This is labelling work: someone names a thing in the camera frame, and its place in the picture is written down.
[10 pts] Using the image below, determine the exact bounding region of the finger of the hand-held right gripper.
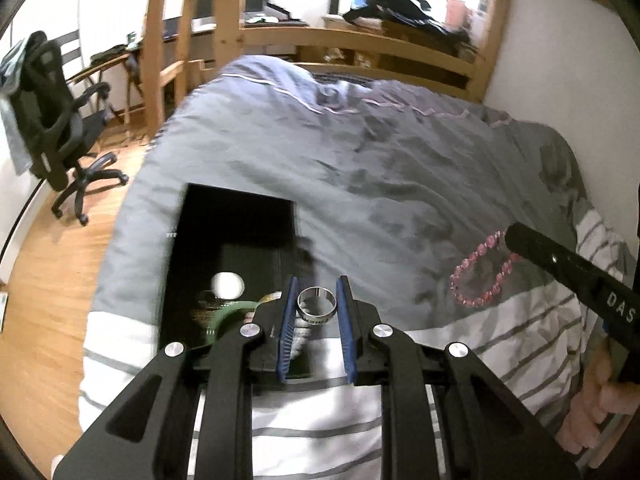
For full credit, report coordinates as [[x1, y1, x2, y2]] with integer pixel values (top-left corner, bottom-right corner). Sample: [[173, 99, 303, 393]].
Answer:
[[505, 222, 601, 306]]

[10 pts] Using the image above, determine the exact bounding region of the black box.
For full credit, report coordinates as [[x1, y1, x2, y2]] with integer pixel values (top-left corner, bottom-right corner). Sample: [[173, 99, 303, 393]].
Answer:
[[159, 183, 321, 381]]

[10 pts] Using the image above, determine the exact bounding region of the pink bead bracelet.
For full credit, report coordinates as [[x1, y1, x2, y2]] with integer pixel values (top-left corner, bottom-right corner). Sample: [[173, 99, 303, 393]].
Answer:
[[450, 231, 523, 307]]

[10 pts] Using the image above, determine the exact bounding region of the pink box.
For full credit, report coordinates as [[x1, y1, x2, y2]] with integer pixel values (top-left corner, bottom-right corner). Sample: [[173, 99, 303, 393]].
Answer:
[[445, 0, 471, 28]]

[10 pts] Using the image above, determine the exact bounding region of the grey and white striped duvet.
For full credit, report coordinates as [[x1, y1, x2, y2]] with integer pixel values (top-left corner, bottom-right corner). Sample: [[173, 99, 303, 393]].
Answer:
[[77, 55, 640, 480]]

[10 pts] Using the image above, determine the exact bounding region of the silver ring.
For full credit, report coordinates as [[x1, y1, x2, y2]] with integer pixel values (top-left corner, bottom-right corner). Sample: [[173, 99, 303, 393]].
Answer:
[[296, 286, 337, 326]]

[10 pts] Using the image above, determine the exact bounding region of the wooden folding table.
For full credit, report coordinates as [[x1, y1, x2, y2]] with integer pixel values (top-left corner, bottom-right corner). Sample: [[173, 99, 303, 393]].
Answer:
[[67, 52, 146, 126]]

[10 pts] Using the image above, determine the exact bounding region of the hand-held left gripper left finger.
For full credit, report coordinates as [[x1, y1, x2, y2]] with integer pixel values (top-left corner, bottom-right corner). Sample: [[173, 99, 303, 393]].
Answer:
[[52, 275, 301, 480]]

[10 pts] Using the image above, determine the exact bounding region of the person's right hand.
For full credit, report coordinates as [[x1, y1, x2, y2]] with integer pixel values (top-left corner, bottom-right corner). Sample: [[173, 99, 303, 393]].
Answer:
[[560, 340, 640, 456]]

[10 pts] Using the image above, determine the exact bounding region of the wooden ladder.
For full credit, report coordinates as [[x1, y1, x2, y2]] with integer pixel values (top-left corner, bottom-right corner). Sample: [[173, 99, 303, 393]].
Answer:
[[140, 0, 206, 141]]

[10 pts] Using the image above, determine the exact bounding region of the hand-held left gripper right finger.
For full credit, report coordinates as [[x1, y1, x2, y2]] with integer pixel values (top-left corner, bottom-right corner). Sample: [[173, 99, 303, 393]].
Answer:
[[335, 275, 583, 480]]

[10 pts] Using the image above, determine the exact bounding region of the black office chair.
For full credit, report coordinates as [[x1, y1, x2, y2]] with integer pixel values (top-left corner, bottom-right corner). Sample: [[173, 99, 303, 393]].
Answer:
[[10, 31, 131, 226]]

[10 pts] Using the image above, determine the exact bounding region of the green jade bangle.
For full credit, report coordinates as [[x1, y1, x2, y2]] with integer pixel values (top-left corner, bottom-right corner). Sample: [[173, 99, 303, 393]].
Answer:
[[205, 300, 261, 346]]

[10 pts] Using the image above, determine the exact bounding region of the pile of dark clothes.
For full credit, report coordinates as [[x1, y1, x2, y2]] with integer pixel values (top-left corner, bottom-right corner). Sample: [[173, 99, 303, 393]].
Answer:
[[342, 0, 471, 43]]

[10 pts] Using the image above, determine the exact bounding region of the wooden bed frame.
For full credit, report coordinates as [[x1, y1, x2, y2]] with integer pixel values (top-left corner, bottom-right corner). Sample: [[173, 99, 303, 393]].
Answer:
[[212, 0, 516, 106]]

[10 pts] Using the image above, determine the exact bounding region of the light blue shirt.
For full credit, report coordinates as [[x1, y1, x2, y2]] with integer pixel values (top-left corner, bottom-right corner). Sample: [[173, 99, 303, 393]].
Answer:
[[0, 37, 36, 176]]

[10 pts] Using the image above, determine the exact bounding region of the white sliding wardrobe door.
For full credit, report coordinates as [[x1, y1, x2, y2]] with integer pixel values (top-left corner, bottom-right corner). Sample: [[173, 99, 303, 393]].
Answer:
[[10, 0, 86, 71]]

